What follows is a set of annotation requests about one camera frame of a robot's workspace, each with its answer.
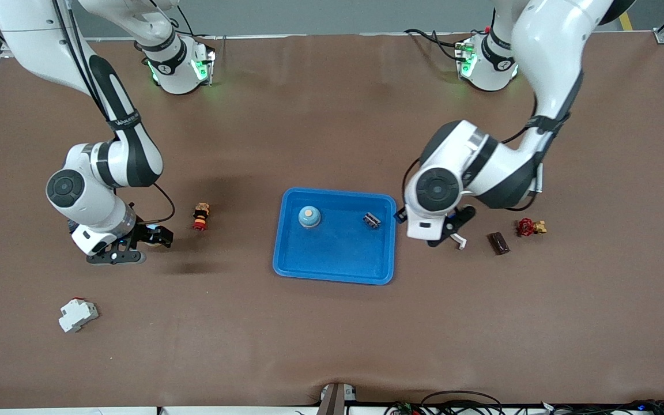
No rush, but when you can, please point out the maroon glossy electrolytic capacitor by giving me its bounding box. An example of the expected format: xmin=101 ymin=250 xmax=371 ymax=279
xmin=487 ymin=231 xmax=511 ymax=256

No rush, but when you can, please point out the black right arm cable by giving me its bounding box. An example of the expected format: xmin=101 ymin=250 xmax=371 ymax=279
xmin=52 ymin=0 xmax=176 ymax=225

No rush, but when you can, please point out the metal table edge bracket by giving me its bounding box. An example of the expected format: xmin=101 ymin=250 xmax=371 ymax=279
xmin=319 ymin=383 xmax=358 ymax=415

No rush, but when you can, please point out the brown table cover mat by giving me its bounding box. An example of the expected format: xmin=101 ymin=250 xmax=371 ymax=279
xmin=0 ymin=32 xmax=664 ymax=407

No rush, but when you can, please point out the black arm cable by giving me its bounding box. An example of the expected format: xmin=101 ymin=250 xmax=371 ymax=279
xmin=401 ymin=92 xmax=543 ymax=215
xmin=52 ymin=0 xmax=176 ymax=225

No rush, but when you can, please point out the black base cable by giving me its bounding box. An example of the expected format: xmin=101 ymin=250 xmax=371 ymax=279
xmin=404 ymin=28 xmax=471 ymax=63

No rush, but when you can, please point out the black cable loop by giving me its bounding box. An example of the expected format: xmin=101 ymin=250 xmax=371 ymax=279
xmin=387 ymin=391 xmax=505 ymax=415

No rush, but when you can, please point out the white circuit breaker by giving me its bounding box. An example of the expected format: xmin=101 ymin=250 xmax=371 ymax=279
xmin=58 ymin=297 xmax=100 ymax=334

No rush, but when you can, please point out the blue plastic tray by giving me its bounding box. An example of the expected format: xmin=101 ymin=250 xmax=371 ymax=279
xmin=273 ymin=187 xmax=397 ymax=285

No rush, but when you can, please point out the black cable bundle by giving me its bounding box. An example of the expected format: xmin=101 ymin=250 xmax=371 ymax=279
xmin=539 ymin=399 xmax=664 ymax=415

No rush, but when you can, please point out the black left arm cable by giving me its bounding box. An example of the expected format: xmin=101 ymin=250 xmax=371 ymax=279
xmin=401 ymin=92 xmax=543 ymax=215

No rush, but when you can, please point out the brass valve with red handwheel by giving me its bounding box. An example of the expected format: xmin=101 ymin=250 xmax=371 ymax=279
xmin=516 ymin=217 xmax=548 ymax=237

